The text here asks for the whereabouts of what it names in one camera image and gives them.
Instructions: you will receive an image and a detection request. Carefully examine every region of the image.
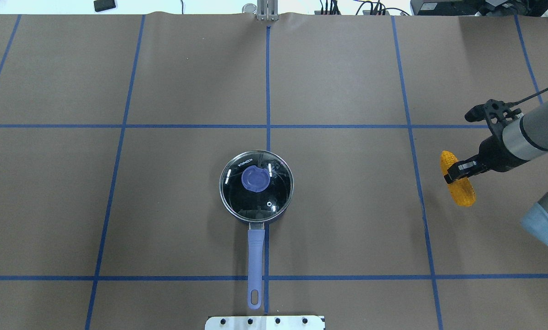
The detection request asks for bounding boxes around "black power strip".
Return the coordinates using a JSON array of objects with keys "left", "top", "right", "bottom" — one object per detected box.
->
[{"left": 314, "top": 4, "right": 389, "bottom": 16}]

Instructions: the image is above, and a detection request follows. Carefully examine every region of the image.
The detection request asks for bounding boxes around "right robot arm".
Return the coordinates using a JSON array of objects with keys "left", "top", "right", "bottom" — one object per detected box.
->
[{"left": 439, "top": 99, "right": 548, "bottom": 247}]

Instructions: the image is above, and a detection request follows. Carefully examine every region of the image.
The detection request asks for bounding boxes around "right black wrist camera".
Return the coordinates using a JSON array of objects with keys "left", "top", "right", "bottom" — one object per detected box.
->
[{"left": 464, "top": 99, "right": 524, "bottom": 140}]

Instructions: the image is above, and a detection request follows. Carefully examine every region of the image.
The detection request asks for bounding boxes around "aluminium frame post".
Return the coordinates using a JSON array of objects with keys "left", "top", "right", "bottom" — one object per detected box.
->
[{"left": 256, "top": 0, "right": 279, "bottom": 22}]

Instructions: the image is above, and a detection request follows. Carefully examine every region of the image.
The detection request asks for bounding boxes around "black laptop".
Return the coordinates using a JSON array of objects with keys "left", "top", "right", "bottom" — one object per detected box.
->
[{"left": 410, "top": 0, "right": 548, "bottom": 17}]

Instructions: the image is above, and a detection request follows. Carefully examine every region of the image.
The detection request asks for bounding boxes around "small black square pad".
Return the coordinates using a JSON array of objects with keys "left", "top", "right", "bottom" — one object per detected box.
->
[{"left": 93, "top": 0, "right": 116, "bottom": 13}]

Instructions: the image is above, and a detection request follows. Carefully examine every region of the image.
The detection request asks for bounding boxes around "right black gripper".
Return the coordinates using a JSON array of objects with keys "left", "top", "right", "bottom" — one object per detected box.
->
[{"left": 444, "top": 136, "right": 515, "bottom": 184}]

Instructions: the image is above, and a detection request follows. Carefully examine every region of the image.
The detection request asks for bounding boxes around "white camera stand post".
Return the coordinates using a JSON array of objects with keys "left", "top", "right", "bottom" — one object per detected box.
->
[{"left": 204, "top": 315, "right": 326, "bottom": 330}]

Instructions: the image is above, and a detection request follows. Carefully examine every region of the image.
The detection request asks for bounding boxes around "dark blue saucepan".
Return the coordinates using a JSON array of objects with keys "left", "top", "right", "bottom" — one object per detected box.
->
[{"left": 219, "top": 150, "right": 295, "bottom": 310}]

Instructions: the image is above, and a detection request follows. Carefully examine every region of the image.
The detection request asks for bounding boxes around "yellow toy corn cob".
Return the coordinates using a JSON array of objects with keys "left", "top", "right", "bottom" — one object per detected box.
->
[{"left": 439, "top": 150, "right": 477, "bottom": 207}]

